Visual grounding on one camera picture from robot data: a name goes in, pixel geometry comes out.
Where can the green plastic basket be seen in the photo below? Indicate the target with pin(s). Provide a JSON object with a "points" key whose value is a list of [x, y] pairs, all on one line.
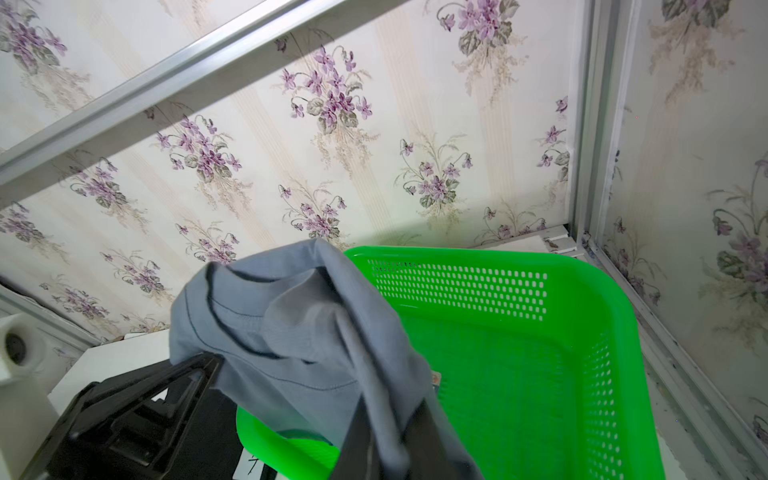
{"points": [[541, 368]]}

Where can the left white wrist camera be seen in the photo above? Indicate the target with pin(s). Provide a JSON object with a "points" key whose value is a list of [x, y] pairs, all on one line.
{"points": [[27, 416]]}

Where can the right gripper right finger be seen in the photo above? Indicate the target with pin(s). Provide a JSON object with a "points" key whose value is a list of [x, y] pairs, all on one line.
{"points": [[428, 459]]}

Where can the grey t-shirt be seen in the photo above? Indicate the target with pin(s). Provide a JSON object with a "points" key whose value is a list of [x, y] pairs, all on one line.
{"points": [[303, 336]]}

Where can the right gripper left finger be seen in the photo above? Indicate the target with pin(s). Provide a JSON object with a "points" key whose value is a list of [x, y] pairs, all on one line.
{"points": [[359, 457]]}

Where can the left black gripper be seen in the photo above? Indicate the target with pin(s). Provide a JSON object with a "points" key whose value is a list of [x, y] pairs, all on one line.
{"points": [[156, 422]]}

